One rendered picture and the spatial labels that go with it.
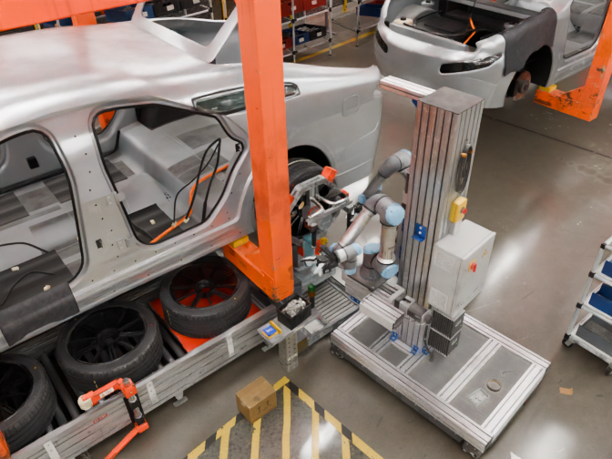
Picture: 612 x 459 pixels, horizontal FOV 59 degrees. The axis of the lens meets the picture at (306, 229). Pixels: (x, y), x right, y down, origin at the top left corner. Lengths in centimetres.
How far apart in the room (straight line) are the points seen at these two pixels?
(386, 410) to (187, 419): 135
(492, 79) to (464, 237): 285
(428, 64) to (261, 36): 334
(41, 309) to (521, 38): 476
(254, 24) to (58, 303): 201
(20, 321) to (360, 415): 221
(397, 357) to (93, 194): 225
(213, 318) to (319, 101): 170
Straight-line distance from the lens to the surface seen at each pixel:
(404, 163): 384
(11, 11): 240
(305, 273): 449
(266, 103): 300
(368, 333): 407
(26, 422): 372
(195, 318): 387
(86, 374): 375
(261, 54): 289
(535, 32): 608
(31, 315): 363
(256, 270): 387
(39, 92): 339
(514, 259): 526
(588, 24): 862
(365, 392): 400
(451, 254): 321
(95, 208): 341
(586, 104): 667
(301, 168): 398
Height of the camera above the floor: 323
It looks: 37 degrees down
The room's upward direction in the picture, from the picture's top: 2 degrees counter-clockwise
